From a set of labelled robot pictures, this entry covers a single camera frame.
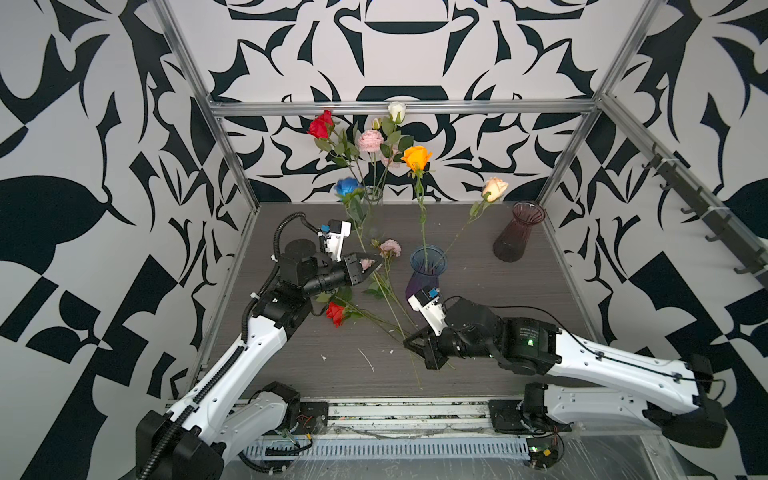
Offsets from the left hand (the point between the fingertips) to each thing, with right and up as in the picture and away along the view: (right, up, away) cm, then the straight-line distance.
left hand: (384, 254), depth 67 cm
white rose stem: (+4, +31, +21) cm, 37 cm away
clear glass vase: (-3, +9, +37) cm, 38 cm away
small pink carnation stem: (+2, -1, +35) cm, 35 cm away
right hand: (+4, -19, -4) cm, 20 cm away
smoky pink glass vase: (+45, +2, +41) cm, 61 cm away
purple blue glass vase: (+10, -7, +14) cm, 19 cm away
